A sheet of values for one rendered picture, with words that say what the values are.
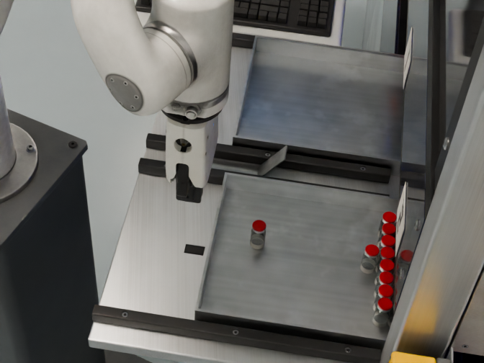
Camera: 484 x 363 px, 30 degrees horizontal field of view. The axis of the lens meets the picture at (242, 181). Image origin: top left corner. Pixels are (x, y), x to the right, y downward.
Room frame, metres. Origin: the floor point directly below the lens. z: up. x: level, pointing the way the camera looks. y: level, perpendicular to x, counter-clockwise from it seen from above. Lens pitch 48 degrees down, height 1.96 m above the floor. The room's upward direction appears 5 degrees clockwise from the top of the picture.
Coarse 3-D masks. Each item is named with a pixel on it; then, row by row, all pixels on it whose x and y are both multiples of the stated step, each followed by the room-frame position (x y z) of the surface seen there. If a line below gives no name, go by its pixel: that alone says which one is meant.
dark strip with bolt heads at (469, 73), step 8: (480, 32) 0.69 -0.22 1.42; (480, 40) 0.68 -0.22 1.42; (480, 48) 0.67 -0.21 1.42; (472, 56) 0.70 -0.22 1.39; (472, 64) 0.68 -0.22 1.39; (472, 72) 0.67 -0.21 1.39; (464, 80) 0.70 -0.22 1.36; (464, 88) 0.69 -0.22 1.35; (464, 96) 0.68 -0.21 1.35; (456, 104) 0.70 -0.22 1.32; (456, 112) 0.69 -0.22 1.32; (456, 120) 0.68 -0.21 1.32; (448, 128) 0.70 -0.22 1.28; (448, 136) 0.69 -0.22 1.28; (448, 144) 0.68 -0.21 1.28; (440, 152) 0.70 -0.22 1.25; (440, 160) 0.69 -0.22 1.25; (440, 168) 0.68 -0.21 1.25; (416, 224) 0.68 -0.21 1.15; (400, 272) 0.68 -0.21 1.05
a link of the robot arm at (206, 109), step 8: (224, 96) 0.73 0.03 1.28; (176, 104) 0.71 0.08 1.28; (184, 104) 0.71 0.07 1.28; (192, 104) 0.70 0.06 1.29; (200, 104) 0.71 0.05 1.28; (208, 104) 0.71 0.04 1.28; (216, 104) 0.72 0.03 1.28; (224, 104) 0.73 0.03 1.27; (168, 112) 0.71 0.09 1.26; (176, 112) 0.71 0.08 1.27; (184, 112) 0.71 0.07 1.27; (192, 112) 0.70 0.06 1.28; (200, 112) 0.71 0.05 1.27; (208, 112) 0.71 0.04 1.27; (216, 112) 0.72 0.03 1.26
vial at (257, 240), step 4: (252, 228) 0.83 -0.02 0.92; (252, 232) 0.83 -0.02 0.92; (256, 232) 0.82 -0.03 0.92; (260, 232) 0.82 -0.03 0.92; (264, 232) 0.83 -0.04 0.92; (252, 236) 0.83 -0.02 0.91; (256, 236) 0.82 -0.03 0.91; (260, 236) 0.82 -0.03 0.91; (264, 236) 0.83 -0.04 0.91; (252, 240) 0.83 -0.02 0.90; (256, 240) 0.82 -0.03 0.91; (260, 240) 0.82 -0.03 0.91; (264, 240) 0.83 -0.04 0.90; (252, 244) 0.83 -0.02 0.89; (256, 244) 0.82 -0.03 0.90; (260, 244) 0.82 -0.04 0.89; (256, 248) 0.82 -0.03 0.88; (260, 248) 0.82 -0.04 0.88
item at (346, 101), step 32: (256, 64) 1.24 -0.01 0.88; (288, 64) 1.25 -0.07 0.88; (320, 64) 1.26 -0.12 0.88; (352, 64) 1.26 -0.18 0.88; (384, 64) 1.26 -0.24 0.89; (256, 96) 1.16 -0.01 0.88; (288, 96) 1.17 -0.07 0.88; (320, 96) 1.17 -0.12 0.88; (352, 96) 1.18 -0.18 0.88; (384, 96) 1.19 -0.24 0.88; (256, 128) 1.08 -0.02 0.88; (288, 128) 1.09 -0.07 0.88; (320, 128) 1.09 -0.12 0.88; (352, 128) 1.10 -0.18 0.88; (384, 128) 1.10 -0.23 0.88; (352, 160) 1.01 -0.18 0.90; (384, 160) 1.00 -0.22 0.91
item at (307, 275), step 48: (240, 192) 0.93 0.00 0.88; (288, 192) 0.93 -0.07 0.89; (336, 192) 0.93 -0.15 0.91; (240, 240) 0.84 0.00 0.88; (288, 240) 0.85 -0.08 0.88; (336, 240) 0.85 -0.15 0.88; (240, 288) 0.75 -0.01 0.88; (288, 288) 0.76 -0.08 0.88; (336, 288) 0.77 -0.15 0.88; (336, 336) 0.67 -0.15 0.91; (384, 336) 0.69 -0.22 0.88
